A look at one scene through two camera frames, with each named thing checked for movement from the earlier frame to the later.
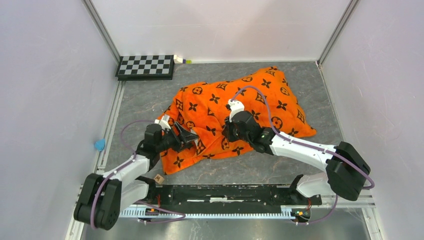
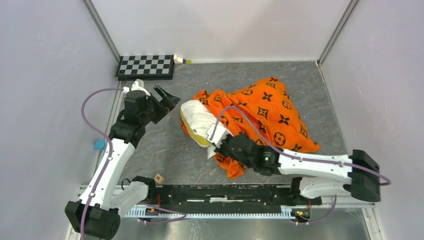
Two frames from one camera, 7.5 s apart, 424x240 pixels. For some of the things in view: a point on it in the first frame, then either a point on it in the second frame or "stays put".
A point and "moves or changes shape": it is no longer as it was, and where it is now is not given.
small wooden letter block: x=159 y=179 stays put
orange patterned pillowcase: x=203 y=109 moves or changes shape
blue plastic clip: x=100 y=144 stays put
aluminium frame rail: x=346 y=14 stays put
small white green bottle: x=179 y=60 stays put
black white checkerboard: x=145 y=68 stays put
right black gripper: x=227 y=132 to x=220 y=150
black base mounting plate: x=227 y=196 stays put
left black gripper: x=186 y=136 to x=169 y=101
